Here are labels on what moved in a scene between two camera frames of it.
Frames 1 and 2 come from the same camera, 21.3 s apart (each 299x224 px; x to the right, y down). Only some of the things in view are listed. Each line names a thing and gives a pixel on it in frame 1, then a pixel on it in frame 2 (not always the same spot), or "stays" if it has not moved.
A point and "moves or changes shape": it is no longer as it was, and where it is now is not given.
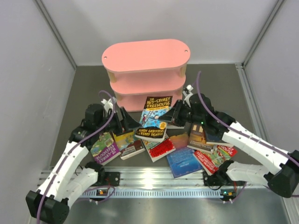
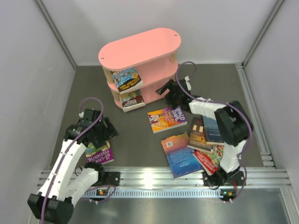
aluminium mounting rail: [152, 182] stays
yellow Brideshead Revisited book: [128, 144] to [131, 101]
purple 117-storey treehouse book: [105, 148] moves or changes shape
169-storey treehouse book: [153, 106] to [127, 80]
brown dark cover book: [197, 138] stays
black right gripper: [174, 116] to [168, 85]
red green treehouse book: [211, 162] stays
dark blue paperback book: [216, 139] stays
